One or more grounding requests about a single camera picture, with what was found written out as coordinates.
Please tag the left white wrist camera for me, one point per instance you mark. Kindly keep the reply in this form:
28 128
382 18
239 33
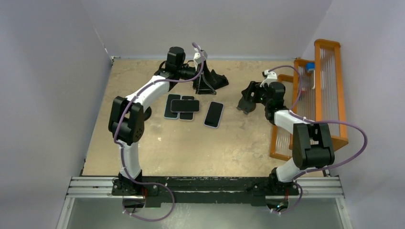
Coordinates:
200 57

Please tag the purple case phone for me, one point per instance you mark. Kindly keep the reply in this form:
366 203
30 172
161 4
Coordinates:
185 106

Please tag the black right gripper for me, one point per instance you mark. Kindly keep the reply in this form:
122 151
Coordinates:
253 87

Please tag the red black stamp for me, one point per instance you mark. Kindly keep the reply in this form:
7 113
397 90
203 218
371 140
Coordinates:
302 93

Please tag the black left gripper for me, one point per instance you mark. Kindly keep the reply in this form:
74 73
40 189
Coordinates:
202 87

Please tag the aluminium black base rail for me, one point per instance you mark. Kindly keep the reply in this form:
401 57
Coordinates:
203 202

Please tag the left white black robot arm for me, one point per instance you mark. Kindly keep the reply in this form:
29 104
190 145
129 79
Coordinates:
128 114

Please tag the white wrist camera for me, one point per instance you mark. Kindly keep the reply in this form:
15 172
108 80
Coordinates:
269 77
200 57

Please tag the orange wooden tiered rack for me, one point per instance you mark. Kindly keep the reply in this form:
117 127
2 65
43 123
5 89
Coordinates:
324 98

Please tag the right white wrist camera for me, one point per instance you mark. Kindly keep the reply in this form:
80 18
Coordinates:
269 77

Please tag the white case phone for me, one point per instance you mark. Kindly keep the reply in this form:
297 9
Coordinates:
186 116

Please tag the black round base phone stand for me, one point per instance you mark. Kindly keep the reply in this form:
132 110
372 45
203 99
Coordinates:
147 113

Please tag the lilac case phone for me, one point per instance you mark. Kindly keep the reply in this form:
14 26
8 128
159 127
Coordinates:
214 114

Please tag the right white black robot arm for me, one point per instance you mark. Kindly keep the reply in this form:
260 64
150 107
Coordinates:
312 146

